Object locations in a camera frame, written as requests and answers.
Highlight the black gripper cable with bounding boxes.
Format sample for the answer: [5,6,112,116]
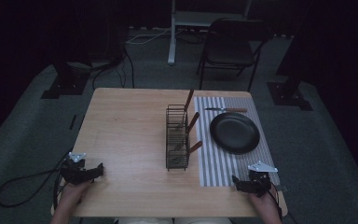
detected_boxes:
[266,181,297,224]
[0,148,74,209]

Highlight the person's right hand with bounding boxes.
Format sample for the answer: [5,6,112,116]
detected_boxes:
[249,189,282,217]

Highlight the black round plate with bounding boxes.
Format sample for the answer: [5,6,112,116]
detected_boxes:
[209,111,261,156]

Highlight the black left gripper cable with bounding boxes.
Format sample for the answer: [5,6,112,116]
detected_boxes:
[0,148,74,209]

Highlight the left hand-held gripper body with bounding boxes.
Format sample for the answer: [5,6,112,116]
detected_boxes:
[60,151,95,187]

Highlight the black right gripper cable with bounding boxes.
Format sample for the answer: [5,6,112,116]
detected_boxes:
[266,181,297,224]

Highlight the wooden-handled knife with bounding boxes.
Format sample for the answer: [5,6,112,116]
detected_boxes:
[204,106,249,114]

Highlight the black stand base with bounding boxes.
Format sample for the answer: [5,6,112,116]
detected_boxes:
[266,78,313,112]
[40,60,91,100]

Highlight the black folding chair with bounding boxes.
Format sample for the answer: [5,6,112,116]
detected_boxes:
[196,17,272,93]

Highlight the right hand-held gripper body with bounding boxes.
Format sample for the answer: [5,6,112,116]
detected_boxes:
[241,160,279,198]

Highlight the black wire cutlery rack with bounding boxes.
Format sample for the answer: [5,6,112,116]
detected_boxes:
[165,104,190,172]

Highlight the white floor cable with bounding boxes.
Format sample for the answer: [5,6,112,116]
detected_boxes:
[125,27,172,45]

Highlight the person's left hand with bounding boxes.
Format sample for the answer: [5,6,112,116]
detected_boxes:
[60,180,95,207]

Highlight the white metal desk frame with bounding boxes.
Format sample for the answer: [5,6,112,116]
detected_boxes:
[167,0,254,66]

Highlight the wooden-handled utensil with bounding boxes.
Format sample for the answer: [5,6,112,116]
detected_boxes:
[174,111,200,152]
[171,140,203,164]
[175,89,196,132]

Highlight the grey white striped placemat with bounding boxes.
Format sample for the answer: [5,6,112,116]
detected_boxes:
[193,95,282,189]

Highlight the black floor cables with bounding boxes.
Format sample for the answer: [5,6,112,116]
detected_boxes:
[91,43,136,91]

